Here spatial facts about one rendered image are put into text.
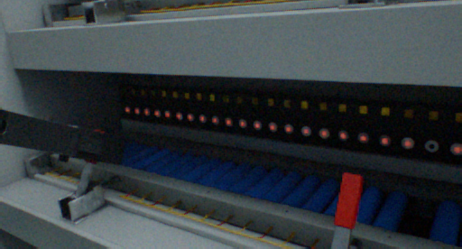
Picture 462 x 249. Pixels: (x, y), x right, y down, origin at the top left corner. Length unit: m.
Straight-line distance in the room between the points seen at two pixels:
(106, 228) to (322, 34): 0.27
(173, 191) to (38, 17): 0.30
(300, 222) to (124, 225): 0.17
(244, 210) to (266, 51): 0.14
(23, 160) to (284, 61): 0.40
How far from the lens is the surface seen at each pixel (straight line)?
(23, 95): 0.56
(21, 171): 0.57
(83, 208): 0.42
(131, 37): 0.36
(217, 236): 0.34
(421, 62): 0.24
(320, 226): 0.32
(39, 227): 0.47
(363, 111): 0.39
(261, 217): 0.34
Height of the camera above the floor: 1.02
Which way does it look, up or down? level
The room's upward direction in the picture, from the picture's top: 7 degrees clockwise
